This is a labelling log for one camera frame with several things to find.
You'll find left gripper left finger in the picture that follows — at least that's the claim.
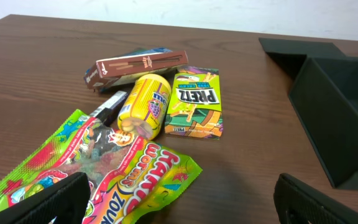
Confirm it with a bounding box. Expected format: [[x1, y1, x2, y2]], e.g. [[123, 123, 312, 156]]
[[0, 172, 91, 224]]

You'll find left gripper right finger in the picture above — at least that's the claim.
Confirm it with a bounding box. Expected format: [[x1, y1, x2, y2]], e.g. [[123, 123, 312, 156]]
[[273, 173, 358, 224]]

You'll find Haribo sour worms bag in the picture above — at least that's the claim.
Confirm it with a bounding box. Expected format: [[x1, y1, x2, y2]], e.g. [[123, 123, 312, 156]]
[[0, 110, 201, 223]]

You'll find dark green gift box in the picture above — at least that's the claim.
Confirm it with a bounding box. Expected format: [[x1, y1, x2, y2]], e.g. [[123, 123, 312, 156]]
[[259, 38, 358, 190]]

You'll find brown Pocky box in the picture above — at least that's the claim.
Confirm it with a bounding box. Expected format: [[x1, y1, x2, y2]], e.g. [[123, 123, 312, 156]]
[[84, 50, 188, 90]]

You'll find blue cookie wrapper pack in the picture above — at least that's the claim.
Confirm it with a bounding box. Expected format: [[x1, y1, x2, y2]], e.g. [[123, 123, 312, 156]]
[[84, 47, 172, 91]]

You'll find purple white candy bar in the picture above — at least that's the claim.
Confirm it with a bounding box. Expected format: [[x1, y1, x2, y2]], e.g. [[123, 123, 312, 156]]
[[90, 91, 128, 126]]

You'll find yellow Mentos candy bottle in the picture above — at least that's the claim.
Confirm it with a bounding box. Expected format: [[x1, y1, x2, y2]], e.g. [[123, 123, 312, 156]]
[[117, 73, 172, 140]]

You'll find green Pretz snack box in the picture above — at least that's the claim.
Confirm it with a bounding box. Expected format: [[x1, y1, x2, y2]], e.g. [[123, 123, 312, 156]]
[[164, 65, 223, 139]]

